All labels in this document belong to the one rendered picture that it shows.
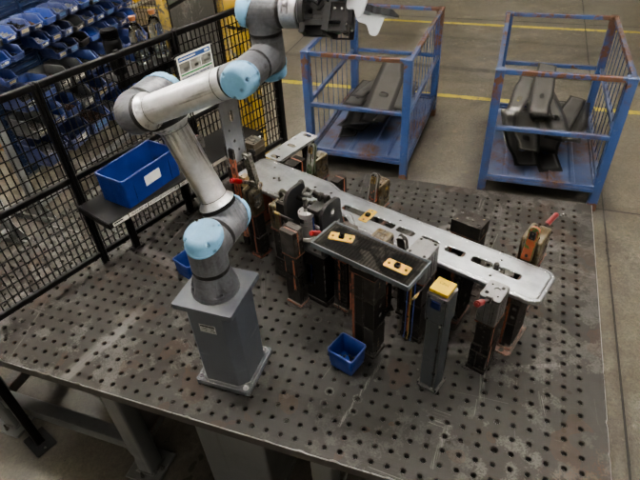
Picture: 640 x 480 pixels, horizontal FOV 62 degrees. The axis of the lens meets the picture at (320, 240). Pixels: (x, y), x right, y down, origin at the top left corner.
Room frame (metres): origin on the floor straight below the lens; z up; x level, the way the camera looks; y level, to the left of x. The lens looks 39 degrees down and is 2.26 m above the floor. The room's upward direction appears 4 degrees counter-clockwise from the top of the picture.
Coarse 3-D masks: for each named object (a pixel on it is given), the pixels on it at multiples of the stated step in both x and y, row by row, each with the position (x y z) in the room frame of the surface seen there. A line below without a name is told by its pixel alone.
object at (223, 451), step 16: (208, 432) 1.11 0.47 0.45; (208, 448) 1.12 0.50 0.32; (224, 448) 1.09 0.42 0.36; (240, 448) 1.06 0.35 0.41; (256, 448) 1.03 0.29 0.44; (224, 464) 1.10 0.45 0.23; (240, 464) 1.07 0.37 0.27; (256, 464) 1.04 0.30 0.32; (272, 464) 1.05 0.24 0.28; (288, 464) 1.15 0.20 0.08
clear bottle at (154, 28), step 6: (150, 12) 2.37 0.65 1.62; (150, 18) 2.37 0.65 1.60; (156, 18) 2.38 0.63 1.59; (150, 24) 2.36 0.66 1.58; (156, 24) 2.36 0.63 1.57; (150, 30) 2.36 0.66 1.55; (156, 30) 2.36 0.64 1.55; (162, 30) 2.38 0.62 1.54; (150, 36) 2.36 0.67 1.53; (162, 42) 2.36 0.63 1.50; (156, 48) 2.35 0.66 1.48; (162, 48) 2.36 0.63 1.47; (156, 54) 2.36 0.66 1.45; (162, 54) 2.36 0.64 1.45; (168, 54) 2.38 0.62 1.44
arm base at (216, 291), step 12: (192, 276) 1.19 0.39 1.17; (216, 276) 1.16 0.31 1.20; (228, 276) 1.18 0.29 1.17; (192, 288) 1.19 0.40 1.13; (204, 288) 1.15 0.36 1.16; (216, 288) 1.15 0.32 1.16; (228, 288) 1.16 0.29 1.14; (204, 300) 1.14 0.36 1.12; (216, 300) 1.14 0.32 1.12; (228, 300) 1.15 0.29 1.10
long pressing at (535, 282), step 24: (264, 168) 2.08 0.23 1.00; (288, 168) 2.06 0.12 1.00; (264, 192) 1.88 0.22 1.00; (336, 192) 1.84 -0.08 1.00; (384, 216) 1.65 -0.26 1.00; (408, 216) 1.65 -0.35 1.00; (456, 240) 1.48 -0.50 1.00; (456, 264) 1.35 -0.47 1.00; (504, 264) 1.33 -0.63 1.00; (528, 264) 1.33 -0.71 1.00; (528, 288) 1.21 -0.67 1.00
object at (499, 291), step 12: (492, 288) 1.16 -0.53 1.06; (504, 288) 1.16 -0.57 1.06; (492, 300) 1.11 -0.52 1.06; (504, 300) 1.13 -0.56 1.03; (480, 312) 1.13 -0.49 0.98; (492, 312) 1.11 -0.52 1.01; (504, 312) 1.16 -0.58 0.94; (480, 324) 1.14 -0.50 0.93; (492, 324) 1.10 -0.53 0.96; (480, 336) 1.13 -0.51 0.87; (492, 336) 1.13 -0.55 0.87; (480, 348) 1.12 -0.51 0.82; (492, 348) 1.14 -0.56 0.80; (468, 360) 1.14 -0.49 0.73; (480, 360) 1.12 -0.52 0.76; (492, 360) 1.16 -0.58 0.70; (480, 372) 1.10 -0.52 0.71
